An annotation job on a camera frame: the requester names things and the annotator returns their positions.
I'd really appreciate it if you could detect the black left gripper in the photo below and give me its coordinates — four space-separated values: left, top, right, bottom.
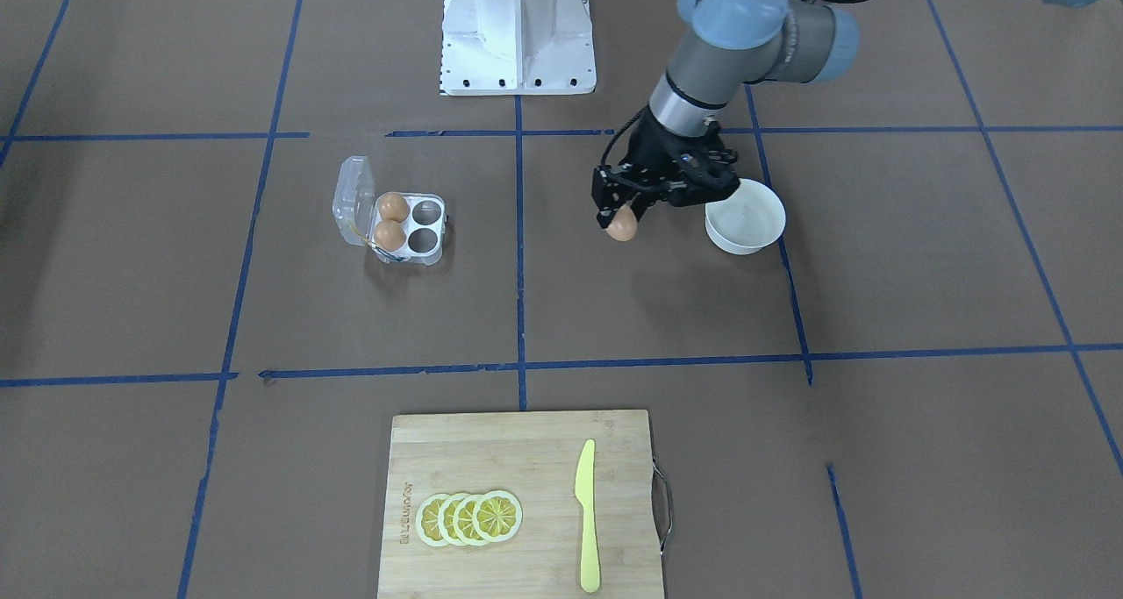
592 108 740 230

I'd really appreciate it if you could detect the brown egg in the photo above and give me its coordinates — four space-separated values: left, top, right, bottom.
605 205 638 242
376 192 411 224
373 220 408 253

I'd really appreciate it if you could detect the clear plastic egg box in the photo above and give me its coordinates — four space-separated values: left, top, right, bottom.
332 156 448 266

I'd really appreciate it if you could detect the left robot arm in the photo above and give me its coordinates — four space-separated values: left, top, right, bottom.
592 0 867 242

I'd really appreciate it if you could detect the brown egg in box front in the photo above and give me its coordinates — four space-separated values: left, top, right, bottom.
373 220 408 253

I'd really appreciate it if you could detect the white bowl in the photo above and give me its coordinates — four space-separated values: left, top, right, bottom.
705 178 787 255

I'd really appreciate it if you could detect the wooden cutting board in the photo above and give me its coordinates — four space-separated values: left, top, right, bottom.
376 409 665 598

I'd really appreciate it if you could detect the yellow plastic knife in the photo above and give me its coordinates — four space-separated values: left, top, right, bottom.
574 439 601 595

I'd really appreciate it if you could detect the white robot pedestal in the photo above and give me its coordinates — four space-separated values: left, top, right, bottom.
439 0 597 96

